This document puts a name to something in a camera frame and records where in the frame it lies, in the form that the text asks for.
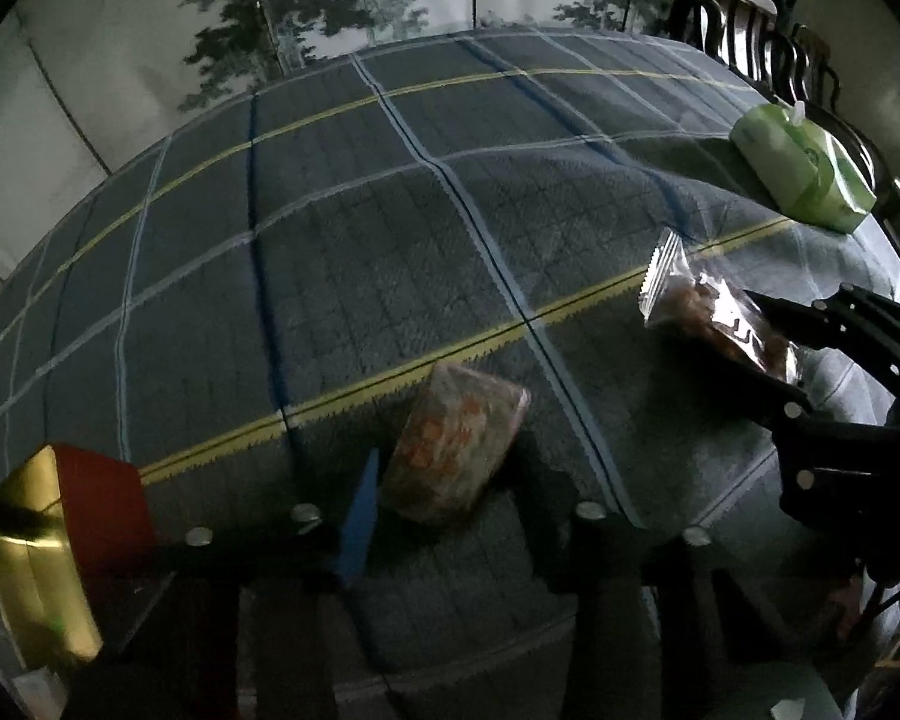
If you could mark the clear brown cake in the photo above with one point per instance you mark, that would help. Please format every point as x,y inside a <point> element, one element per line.
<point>701,299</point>

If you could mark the painted folding screen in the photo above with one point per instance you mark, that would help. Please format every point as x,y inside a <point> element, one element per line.
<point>87,85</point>

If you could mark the dark sesame bar packet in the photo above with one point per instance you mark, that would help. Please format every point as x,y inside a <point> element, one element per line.
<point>457,434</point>

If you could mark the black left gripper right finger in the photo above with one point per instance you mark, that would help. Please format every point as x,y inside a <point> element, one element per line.
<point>664,626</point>

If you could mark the dark wooden chair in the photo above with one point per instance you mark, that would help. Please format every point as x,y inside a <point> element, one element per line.
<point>788,64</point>

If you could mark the green tissue pack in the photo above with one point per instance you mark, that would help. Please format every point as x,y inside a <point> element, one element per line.
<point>808,172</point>

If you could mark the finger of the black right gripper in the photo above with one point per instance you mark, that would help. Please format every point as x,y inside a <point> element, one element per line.
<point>709,381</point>
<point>862,324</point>

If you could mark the red gold toffee tin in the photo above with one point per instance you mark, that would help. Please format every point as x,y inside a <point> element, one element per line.
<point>73,525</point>

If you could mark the plaid blue grey tablecloth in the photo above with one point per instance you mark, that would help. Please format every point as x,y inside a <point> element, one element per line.
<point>246,312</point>

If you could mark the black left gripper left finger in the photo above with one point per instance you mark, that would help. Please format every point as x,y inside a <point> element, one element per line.
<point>262,601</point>

